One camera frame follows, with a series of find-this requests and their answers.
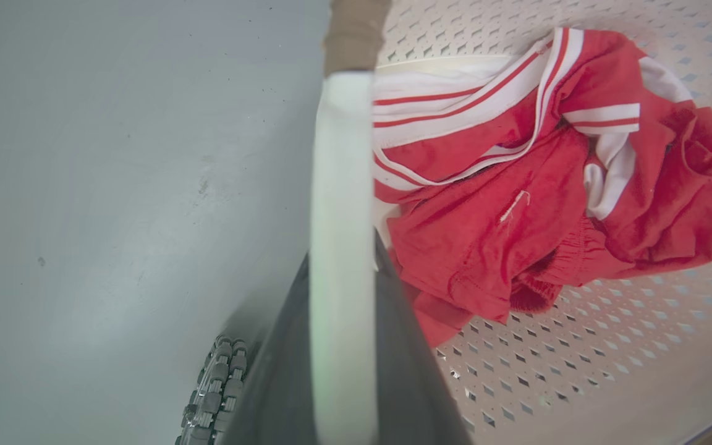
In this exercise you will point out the white perforated plastic laundry basket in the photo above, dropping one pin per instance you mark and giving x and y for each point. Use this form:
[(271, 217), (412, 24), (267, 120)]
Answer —
[(609, 364)]

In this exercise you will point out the red white-striped sports garment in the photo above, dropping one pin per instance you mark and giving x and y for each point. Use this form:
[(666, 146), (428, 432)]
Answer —
[(504, 204)]

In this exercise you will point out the grey roller robot base wheel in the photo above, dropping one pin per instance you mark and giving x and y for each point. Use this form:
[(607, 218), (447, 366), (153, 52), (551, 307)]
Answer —
[(217, 389)]

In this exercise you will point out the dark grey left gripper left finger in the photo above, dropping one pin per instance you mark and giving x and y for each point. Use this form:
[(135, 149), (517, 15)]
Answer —
[(275, 383)]

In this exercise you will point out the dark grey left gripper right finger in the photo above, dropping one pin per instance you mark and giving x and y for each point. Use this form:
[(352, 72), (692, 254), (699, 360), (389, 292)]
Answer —
[(411, 383)]

